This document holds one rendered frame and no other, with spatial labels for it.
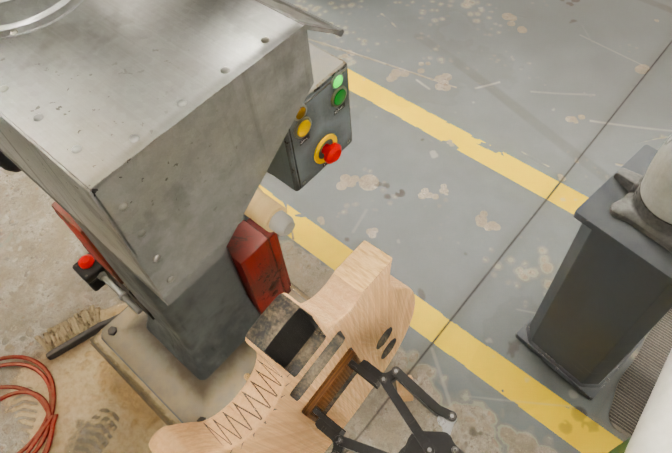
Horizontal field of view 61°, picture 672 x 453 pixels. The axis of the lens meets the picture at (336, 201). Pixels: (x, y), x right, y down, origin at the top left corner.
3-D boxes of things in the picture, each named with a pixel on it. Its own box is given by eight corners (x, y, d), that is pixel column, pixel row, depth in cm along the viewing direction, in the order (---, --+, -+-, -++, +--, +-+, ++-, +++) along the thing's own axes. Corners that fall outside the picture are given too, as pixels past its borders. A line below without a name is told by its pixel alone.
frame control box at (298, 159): (198, 168, 118) (159, 73, 97) (271, 108, 126) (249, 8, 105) (284, 231, 108) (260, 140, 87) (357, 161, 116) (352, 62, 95)
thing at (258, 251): (204, 269, 168) (165, 195, 138) (235, 240, 173) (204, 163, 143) (264, 319, 157) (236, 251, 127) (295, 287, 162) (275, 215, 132)
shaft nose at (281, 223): (266, 232, 62) (271, 213, 61) (281, 225, 64) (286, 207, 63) (280, 241, 61) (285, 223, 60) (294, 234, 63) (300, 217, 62)
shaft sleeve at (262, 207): (158, 156, 69) (161, 133, 68) (180, 151, 72) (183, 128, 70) (263, 236, 62) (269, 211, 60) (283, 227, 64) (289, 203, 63)
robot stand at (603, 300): (567, 282, 191) (646, 143, 134) (643, 340, 178) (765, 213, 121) (514, 336, 182) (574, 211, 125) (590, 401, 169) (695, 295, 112)
